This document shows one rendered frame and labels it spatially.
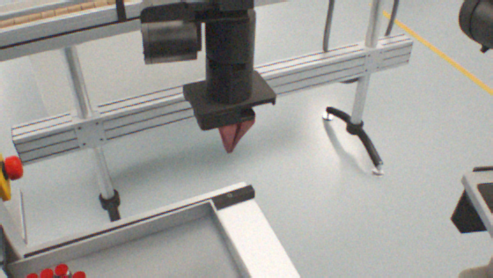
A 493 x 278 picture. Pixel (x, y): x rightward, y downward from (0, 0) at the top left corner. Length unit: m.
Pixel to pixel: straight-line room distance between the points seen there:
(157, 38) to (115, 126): 1.16
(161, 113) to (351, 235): 0.89
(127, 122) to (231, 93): 1.11
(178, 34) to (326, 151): 1.79
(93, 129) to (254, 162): 0.83
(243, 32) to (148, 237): 0.42
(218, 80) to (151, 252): 0.35
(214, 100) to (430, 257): 1.51
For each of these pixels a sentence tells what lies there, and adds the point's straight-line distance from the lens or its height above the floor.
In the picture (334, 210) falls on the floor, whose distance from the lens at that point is 1.99.
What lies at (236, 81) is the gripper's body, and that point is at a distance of 0.53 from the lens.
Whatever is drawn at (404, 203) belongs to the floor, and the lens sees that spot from 2.10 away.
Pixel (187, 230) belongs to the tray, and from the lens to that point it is 0.79.
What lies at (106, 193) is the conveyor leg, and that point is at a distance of 1.86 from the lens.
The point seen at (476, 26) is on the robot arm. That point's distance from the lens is 0.69.
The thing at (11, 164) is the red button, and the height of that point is 1.01.
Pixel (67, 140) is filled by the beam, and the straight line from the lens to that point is 1.65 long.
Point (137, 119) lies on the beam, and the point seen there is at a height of 0.50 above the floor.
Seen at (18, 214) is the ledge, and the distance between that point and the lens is 0.90.
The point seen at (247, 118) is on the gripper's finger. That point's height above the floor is 1.15.
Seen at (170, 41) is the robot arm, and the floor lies 1.27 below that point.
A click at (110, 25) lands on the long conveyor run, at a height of 0.88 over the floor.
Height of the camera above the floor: 1.51
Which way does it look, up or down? 42 degrees down
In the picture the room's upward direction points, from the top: straight up
